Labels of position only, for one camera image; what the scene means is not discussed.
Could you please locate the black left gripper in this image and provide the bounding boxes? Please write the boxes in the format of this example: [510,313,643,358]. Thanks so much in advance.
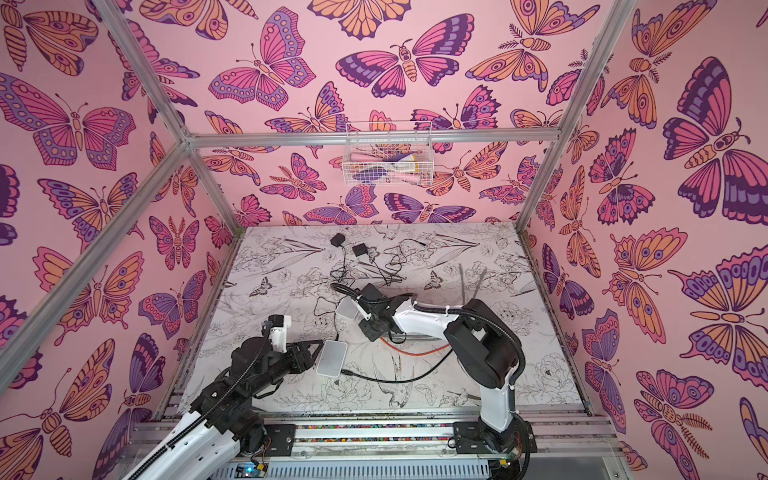
[245,338,323,399]

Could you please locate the white network switch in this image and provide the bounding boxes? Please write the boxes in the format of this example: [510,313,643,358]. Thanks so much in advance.
[335,298,361,323]
[315,340,348,379]

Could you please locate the black ethernet cable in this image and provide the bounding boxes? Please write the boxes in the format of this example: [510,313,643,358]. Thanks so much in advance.
[341,347,455,385]

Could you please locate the orange ethernet cable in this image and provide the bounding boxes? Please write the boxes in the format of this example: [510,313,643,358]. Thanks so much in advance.
[379,335,451,356]

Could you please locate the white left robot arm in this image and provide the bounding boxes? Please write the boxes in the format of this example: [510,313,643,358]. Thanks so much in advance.
[124,335,325,479]

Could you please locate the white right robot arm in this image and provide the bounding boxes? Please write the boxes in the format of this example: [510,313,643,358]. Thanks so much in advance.
[350,284,538,476]

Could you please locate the black power adapter right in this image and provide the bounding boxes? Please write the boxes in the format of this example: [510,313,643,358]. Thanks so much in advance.
[352,243,368,257]

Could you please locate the black power adapter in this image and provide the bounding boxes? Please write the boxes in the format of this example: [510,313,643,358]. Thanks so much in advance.
[330,233,346,248]
[352,243,368,257]

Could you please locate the black power adapter left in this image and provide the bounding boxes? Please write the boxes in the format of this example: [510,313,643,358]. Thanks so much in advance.
[330,233,346,248]

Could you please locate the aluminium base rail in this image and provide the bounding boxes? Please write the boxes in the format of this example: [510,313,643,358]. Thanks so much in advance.
[167,407,619,480]

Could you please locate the white wire basket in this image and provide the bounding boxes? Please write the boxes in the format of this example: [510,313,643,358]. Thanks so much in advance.
[340,120,435,188]

